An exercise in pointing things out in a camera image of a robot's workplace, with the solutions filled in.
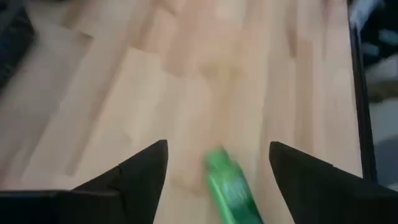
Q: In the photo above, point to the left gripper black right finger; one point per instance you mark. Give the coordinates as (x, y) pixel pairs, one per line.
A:
(329, 199)

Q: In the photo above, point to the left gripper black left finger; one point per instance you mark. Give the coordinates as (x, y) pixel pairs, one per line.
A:
(93, 205)

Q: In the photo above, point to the small green plastic bottle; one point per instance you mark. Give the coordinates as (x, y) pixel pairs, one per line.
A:
(231, 193)

